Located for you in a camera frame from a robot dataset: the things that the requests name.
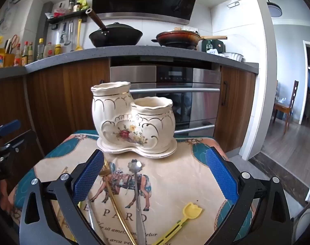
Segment silver flower-head spoon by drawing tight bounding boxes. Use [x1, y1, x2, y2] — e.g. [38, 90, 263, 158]
[128, 159, 148, 245]

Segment red sauce bottle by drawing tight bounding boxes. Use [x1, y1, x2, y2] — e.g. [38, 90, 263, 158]
[14, 43, 22, 67]

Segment black cabinet handle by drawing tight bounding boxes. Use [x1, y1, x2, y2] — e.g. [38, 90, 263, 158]
[221, 81, 229, 106]

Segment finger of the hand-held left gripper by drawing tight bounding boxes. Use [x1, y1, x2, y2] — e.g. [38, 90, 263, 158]
[0, 130, 37, 157]
[0, 119, 21, 143]

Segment black wok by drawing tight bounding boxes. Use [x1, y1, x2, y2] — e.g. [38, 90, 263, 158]
[86, 8, 143, 48]

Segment dark sauce bottle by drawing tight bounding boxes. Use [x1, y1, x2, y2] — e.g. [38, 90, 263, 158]
[22, 41, 29, 66]

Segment gold fork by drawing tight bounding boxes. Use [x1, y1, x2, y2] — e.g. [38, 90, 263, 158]
[99, 158, 135, 245]

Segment cream floral ceramic utensil holder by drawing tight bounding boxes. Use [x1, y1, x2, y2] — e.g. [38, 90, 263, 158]
[91, 81, 176, 150]

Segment white fluted dish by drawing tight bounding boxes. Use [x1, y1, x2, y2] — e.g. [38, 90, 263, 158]
[222, 52, 244, 62]

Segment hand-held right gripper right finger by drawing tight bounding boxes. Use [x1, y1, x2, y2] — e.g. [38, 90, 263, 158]
[205, 147, 293, 245]

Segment green-handled utensil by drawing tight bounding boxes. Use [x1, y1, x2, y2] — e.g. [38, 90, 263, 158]
[152, 202, 203, 245]

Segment white plastic object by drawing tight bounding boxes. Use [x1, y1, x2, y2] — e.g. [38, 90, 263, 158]
[290, 184, 310, 236]

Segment stainless steel oven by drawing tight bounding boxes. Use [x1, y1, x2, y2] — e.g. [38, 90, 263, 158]
[110, 65, 222, 136]

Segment person's left hand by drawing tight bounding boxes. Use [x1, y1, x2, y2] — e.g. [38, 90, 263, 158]
[0, 180, 14, 216]

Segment black wall shelf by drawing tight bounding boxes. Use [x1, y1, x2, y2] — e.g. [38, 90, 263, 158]
[45, 10, 88, 25]

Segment wooden base cabinet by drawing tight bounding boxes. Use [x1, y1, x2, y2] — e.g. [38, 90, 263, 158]
[0, 59, 111, 159]

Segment metal hanging tongs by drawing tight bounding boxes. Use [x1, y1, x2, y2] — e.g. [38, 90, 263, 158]
[68, 20, 74, 46]

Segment hanging kitchen tool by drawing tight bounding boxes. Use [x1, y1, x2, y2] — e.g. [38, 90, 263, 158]
[60, 22, 69, 47]

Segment wooden dining chair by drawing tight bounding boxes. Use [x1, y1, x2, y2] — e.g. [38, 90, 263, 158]
[273, 80, 299, 135]

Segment yellow-cap oil bottle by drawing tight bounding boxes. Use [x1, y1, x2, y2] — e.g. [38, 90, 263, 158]
[37, 38, 45, 61]

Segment green kitchen appliance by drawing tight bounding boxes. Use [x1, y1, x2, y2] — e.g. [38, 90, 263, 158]
[201, 39, 223, 53]

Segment yellow knife block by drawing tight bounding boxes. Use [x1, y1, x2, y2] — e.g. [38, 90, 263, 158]
[3, 39, 16, 67]

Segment white door frame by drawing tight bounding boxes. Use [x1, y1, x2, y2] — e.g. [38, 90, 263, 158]
[299, 40, 310, 126]

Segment wooden cabinet door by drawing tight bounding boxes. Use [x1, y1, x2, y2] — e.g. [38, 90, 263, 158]
[213, 66, 256, 154]

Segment grey speckled countertop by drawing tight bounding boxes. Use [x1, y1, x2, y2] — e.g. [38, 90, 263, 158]
[0, 45, 259, 81]

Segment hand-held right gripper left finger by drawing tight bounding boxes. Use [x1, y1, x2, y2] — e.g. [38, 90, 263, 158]
[19, 148, 107, 245]

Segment wall paper towel holder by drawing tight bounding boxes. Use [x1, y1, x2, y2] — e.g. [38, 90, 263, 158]
[226, 0, 246, 8]

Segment round ceiling lamp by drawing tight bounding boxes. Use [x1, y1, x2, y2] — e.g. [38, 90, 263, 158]
[264, 0, 283, 18]

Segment cream ceramic saucer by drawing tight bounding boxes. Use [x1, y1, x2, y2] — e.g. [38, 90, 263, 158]
[97, 138, 178, 160]

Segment red-label bottle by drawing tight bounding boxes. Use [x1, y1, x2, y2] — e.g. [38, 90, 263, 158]
[45, 42, 55, 58]

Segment patterned tablecloth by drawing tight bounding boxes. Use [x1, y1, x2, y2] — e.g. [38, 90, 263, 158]
[9, 130, 255, 245]

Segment red frying pan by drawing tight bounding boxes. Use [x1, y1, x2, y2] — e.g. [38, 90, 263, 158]
[151, 31, 227, 49]

